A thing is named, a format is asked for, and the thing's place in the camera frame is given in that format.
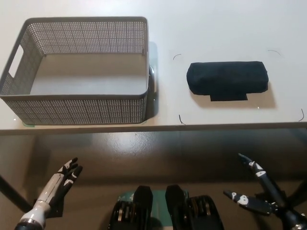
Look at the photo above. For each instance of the green tape strip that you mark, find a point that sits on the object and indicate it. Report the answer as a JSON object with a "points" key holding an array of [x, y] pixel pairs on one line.
{"points": [[28, 124]]}

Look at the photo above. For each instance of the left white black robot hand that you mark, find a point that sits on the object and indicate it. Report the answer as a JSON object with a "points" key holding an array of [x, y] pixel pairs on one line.
{"points": [[51, 187]]}

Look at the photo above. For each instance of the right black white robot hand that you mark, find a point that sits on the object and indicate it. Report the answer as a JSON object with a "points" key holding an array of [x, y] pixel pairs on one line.
{"points": [[259, 204]]}

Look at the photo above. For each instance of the black tape patch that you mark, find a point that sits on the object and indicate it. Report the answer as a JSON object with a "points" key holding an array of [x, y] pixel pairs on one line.
{"points": [[229, 98]]}

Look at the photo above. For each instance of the grey perforated plastic basket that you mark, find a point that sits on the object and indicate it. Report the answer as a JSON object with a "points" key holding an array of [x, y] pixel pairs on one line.
{"points": [[72, 110]]}

